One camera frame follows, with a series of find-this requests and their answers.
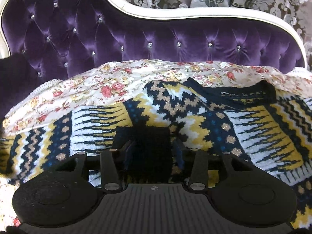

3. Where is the purple tufted velvet headboard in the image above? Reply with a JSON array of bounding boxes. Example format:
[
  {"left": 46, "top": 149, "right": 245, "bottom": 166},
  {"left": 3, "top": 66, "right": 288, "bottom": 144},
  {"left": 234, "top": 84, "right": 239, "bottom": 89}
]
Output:
[{"left": 1, "top": 0, "right": 307, "bottom": 116}]

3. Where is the floral quilted bedspread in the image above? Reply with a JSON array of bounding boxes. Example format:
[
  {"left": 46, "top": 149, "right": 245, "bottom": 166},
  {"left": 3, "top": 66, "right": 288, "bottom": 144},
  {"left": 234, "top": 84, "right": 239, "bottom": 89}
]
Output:
[{"left": 0, "top": 58, "right": 312, "bottom": 230}]

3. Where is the yellow navy white knit sweater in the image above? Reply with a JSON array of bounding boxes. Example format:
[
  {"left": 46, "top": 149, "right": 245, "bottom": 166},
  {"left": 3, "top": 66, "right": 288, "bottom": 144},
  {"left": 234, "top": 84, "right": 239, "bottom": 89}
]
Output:
[{"left": 1, "top": 79, "right": 311, "bottom": 229}]

